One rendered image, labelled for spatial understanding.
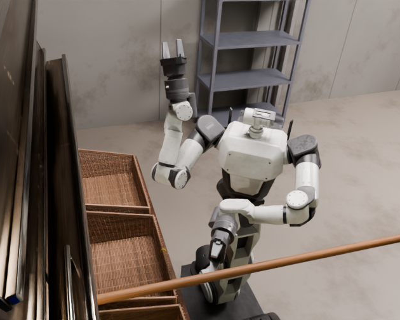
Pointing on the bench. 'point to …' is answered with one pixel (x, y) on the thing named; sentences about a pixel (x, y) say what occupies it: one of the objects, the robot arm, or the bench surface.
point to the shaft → (248, 268)
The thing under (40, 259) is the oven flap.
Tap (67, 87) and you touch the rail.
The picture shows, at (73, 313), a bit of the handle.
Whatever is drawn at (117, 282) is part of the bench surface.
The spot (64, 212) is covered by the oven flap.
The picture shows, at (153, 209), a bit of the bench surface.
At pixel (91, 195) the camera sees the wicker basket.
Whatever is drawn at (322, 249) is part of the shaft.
